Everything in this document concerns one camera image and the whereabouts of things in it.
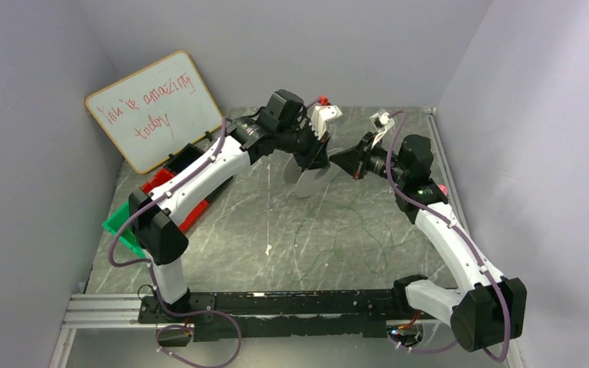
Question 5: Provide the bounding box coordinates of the white perforated filament spool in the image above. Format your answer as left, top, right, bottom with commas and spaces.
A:
282, 154, 341, 198

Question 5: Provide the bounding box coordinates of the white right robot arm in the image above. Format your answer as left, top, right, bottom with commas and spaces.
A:
329, 133, 527, 360

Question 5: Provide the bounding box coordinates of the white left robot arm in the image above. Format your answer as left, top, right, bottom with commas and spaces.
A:
129, 89, 342, 313

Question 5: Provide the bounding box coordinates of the pink capped small bottle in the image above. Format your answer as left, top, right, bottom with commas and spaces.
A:
438, 185, 448, 196

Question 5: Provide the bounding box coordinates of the black storage bin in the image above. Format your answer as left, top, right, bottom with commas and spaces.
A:
164, 143, 233, 203

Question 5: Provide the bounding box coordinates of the red storage bin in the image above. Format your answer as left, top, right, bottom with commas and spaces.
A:
140, 168, 211, 232

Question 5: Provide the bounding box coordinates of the whiteboard with red writing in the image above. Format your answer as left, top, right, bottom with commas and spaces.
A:
85, 51, 222, 173

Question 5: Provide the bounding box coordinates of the green storage bin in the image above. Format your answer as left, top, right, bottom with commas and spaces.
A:
101, 202, 148, 260

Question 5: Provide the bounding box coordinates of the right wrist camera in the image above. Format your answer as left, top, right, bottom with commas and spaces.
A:
370, 109, 395, 147

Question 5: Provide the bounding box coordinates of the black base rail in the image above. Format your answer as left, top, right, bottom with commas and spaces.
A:
137, 289, 432, 342

